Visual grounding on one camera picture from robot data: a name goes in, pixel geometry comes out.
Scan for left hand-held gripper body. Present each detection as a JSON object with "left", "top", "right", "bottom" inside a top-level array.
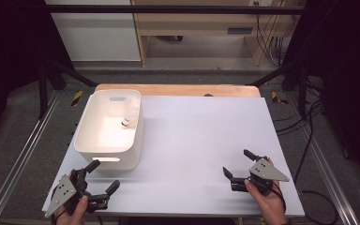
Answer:
[{"left": 44, "top": 168, "right": 111, "bottom": 218}]

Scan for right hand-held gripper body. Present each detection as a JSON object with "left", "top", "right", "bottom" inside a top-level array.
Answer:
[{"left": 230, "top": 154, "right": 291, "bottom": 197}]

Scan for white plastic storage bin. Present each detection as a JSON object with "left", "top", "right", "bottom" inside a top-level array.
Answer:
[{"left": 73, "top": 88, "right": 145, "bottom": 172}]

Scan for white feather shuttlecock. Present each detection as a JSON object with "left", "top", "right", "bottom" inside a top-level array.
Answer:
[{"left": 120, "top": 97, "right": 140, "bottom": 128}]

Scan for person's left hand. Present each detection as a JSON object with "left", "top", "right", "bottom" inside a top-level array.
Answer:
[{"left": 53, "top": 195, "right": 90, "bottom": 225}]

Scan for person's right hand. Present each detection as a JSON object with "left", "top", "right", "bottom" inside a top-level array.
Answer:
[{"left": 244, "top": 178, "right": 288, "bottom": 225}]

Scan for white table mat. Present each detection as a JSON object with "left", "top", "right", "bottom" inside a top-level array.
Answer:
[{"left": 41, "top": 95, "right": 307, "bottom": 218}]

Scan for yellow black tape strip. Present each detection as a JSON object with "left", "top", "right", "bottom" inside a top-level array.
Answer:
[
  {"left": 70, "top": 90, "right": 83, "bottom": 107},
  {"left": 271, "top": 91, "right": 289, "bottom": 105}
]

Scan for black metal stand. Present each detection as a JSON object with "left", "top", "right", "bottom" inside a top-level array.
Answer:
[
  {"left": 37, "top": 59, "right": 98, "bottom": 120},
  {"left": 247, "top": 59, "right": 311, "bottom": 120}
]

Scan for grey desk label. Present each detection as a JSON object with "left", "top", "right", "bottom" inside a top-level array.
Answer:
[{"left": 227, "top": 26, "right": 254, "bottom": 35}]

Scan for black curtain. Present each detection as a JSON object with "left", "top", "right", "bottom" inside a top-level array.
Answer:
[
  {"left": 283, "top": 0, "right": 360, "bottom": 181},
  {"left": 0, "top": 0, "right": 73, "bottom": 148}
]

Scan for white cabinet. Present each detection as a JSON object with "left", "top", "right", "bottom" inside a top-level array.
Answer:
[{"left": 45, "top": 0, "right": 142, "bottom": 63}]

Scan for wooden desk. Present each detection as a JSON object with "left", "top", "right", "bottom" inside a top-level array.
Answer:
[{"left": 130, "top": 0, "right": 301, "bottom": 68}]

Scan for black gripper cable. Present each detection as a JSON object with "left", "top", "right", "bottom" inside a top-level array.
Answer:
[{"left": 271, "top": 182, "right": 288, "bottom": 214}]

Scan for aluminium floor rail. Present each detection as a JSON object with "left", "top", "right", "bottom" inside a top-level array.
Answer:
[
  {"left": 0, "top": 90, "right": 62, "bottom": 225},
  {"left": 285, "top": 93, "right": 360, "bottom": 225}
]

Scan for black floor cable loop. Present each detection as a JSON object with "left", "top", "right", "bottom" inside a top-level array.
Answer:
[{"left": 299, "top": 189, "right": 340, "bottom": 225}]

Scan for black floor cables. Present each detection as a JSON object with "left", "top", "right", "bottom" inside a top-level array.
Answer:
[{"left": 273, "top": 99, "right": 326, "bottom": 186}]

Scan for bundle of hanging black cables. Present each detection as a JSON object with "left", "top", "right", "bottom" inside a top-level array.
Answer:
[{"left": 255, "top": 13, "right": 286, "bottom": 68}]

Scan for black horizontal frame bar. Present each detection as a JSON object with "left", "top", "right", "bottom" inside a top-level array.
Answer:
[{"left": 43, "top": 4, "right": 308, "bottom": 15}]

